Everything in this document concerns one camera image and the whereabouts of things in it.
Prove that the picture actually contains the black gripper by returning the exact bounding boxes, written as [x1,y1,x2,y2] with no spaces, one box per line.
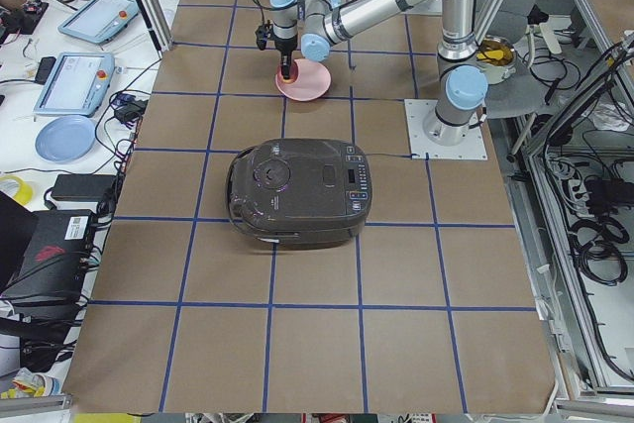
[273,37,296,77]

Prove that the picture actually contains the red apple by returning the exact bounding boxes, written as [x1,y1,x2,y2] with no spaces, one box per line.
[277,72,297,85]

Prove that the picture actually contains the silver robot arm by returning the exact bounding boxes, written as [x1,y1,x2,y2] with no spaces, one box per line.
[255,0,477,84]

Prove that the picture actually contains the pink plate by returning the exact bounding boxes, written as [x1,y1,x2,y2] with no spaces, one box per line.
[275,58,331,102]

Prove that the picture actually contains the blue plate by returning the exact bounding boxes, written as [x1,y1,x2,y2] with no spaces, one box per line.
[35,115,96,162]

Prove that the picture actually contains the dark grey rice cooker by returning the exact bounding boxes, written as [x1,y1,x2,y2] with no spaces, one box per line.
[226,138,372,247]

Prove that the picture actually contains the upper teach pendant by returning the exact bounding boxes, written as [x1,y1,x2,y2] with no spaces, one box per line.
[57,0,140,45]

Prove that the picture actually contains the teach pendant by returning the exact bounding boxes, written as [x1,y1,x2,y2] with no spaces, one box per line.
[57,0,140,45]
[33,53,115,117]

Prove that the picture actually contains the metal pot yellow contents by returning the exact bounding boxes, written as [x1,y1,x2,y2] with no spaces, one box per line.
[476,37,516,85]

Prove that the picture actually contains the lower teach pendant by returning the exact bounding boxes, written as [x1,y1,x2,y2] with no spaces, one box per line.
[33,53,115,117]

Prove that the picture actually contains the grey office chair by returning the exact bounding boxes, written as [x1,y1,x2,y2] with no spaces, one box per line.
[475,0,551,120]

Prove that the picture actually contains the black power adapter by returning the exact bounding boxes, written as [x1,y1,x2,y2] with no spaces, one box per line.
[51,174,115,202]

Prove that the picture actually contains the yellow tape roll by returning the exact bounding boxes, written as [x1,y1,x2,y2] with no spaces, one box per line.
[0,174,34,206]

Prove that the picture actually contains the black computer box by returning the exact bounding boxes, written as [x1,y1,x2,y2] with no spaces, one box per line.
[1,209,96,306]

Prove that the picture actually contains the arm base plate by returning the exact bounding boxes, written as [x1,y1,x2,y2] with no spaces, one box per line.
[404,99,487,160]

